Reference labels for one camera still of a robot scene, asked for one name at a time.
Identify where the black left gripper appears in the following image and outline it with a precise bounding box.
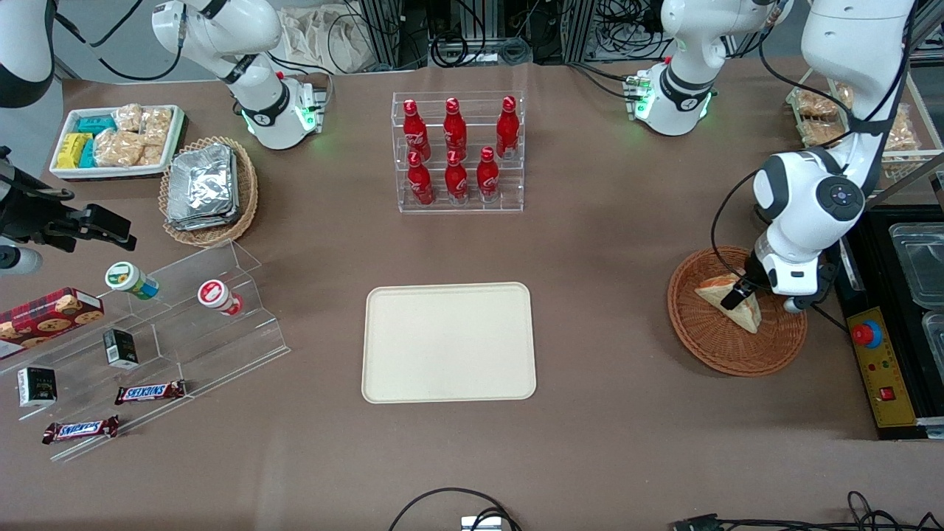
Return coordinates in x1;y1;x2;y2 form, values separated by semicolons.
721;250;773;311

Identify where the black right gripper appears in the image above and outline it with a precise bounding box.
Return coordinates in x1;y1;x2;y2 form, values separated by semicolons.
0;146;138;253

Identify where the triangular sandwich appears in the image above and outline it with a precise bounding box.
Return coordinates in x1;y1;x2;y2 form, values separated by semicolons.
695;273;763;334

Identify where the round brown wicker basket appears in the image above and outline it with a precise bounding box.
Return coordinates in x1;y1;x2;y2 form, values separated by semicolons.
667;246;808;378

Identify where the white rectangular snack tray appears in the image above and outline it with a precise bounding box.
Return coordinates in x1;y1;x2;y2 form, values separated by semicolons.
49;105;185;182

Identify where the oval tan wicker basket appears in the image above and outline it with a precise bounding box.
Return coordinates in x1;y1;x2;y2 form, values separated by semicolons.
159;136;260;248

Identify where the cream plastic tray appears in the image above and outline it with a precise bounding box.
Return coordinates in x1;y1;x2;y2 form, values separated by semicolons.
361;282;538;404

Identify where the green-lid snack cup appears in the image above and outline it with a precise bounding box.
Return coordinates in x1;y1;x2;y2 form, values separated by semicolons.
105;262;160;301

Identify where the yellow snack pack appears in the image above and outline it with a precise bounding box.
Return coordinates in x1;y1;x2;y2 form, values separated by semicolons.
56;133;94;170

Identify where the silver foil packet stack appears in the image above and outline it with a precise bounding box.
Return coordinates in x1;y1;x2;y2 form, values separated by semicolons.
165;144;241;232

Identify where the red plaid cookie box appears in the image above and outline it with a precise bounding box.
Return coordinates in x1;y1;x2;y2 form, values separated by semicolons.
0;288;105;361

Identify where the small black box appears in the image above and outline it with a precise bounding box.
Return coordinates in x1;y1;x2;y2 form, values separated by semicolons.
103;328;140;370
17;367;59;409

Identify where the red-lid snack cup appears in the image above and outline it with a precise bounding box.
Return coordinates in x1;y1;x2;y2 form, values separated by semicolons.
197;280;245;317

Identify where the clear acrylic stepped shelf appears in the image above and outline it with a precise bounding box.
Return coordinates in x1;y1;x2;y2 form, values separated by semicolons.
0;240;291;464

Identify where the Snickers chocolate bar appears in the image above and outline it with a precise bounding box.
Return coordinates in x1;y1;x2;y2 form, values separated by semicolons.
114;380;188;406
42;415;121;445

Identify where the black machine yellow panel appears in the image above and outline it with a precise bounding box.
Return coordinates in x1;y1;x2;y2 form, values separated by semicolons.
820;206;944;441

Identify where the clear plastic container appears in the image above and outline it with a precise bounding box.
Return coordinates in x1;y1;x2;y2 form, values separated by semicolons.
922;311;944;363
889;223;944;310

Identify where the grey metal bar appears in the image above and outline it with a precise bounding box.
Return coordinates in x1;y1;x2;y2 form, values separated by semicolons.
870;151;944;205

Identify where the red cola bottle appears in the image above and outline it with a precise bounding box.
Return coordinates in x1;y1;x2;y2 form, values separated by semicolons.
443;97;468;159
496;96;520;160
476;147;501;202
403;100;431;161
445;150;470;204
407;151;435;207

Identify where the beige cloth bag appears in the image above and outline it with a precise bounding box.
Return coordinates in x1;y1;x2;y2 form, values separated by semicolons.
279;4;378;74

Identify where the clear acrylic bottle rack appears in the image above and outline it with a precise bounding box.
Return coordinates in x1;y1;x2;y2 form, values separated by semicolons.
392;91;525;215

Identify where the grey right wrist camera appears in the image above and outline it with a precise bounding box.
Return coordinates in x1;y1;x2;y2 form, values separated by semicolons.
0;246;43;276

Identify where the knotted black power cable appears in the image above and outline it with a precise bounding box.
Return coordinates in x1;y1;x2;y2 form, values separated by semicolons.
808;299;849;333

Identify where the black cable with connector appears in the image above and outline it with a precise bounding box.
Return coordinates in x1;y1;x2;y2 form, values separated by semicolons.
670;490;944;531

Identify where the white wire rack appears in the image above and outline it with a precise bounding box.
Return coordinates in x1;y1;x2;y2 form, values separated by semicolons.
786;65;944;182

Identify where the looped black cable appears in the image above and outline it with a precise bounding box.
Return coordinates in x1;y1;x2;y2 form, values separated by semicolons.
389;487;523;531

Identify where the coiled black cable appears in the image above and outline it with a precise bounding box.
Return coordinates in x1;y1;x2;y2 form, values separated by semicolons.
431;33;489;68

